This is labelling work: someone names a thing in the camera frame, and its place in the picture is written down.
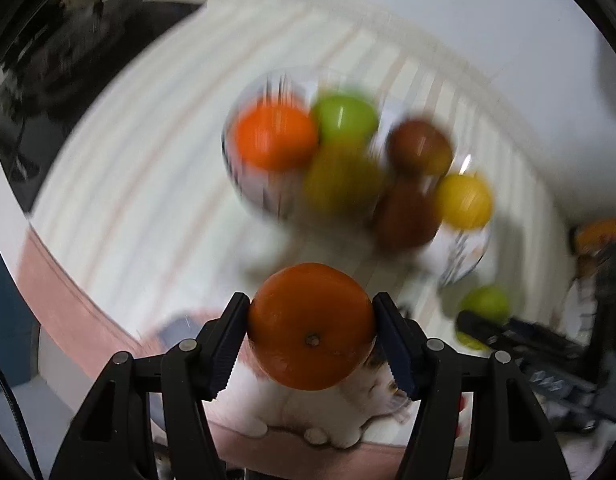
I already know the orange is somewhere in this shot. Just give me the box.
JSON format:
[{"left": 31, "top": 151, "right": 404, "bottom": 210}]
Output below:
[
  {"left": 246, "top": 262, "right": 378, "bottom": 392},
  {"left": 235, "top": 102, "right": 320, "bottom": 171}
]

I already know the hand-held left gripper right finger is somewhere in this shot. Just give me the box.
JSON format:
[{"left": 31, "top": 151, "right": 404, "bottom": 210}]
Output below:
[{"left": 370, "top": 292, "right": 572, "bottom": 480}]

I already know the black gas stove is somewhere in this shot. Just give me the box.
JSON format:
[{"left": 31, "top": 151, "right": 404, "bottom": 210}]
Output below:
[{"left": 0, "top": 0, "right": 209, "bottom": 213}]

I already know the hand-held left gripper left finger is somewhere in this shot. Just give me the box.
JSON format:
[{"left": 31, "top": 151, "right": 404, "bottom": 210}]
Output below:
[{"left": 48, "top": 291, "right": 251, "bottom": 480}]

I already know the bright yellow citrus fruit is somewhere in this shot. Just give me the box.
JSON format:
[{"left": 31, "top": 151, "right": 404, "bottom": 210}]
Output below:
[{"left": 434, "top": 173, "right": 494, "bottom": 230}]

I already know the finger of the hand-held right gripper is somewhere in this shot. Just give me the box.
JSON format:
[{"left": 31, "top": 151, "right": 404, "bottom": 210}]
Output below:
[{"left": 455, "top": 310, "right": 591, "bottom": 361}]

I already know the blue kitchen cabinet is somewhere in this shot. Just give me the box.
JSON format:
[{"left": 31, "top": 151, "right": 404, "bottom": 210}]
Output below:
[{"left": 0, "top": 230, "right": 41, "bottom": 388}]

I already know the soy sauce bottle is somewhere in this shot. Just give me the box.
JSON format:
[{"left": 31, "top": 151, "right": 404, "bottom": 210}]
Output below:
[{"left": 569, "top": 216, "right": 616, "bottom": 257}]

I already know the cat shaped mat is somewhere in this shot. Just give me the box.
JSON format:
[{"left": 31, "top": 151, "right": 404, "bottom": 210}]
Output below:
[{"left": 138, "top": 310, "right": 415, "bottom": 449}]

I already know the green apple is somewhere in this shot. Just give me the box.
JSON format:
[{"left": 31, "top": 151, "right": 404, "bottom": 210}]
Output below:
[
  {"left": 310, "top": 92, "right": 379, "bottom": 147},
  {"left": 457, "top": 285, "right": 513, "bottom": 352}
]

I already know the oval floral plate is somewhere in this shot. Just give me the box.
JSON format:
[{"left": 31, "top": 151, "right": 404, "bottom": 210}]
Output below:
[{"left": 221, "top": 67, "right": 492, "bottom": 288}]

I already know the striped pink tablecloth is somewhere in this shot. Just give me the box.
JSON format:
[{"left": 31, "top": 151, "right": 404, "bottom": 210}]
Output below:
[{"left": 18, "top": 0, "right": 589, "bottom": 478}]

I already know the yellow green citrus fruit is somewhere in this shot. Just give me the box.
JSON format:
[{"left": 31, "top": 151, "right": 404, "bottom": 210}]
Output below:
[{"left": 304, "top": 141, "right": 387, "bottom": 222}]

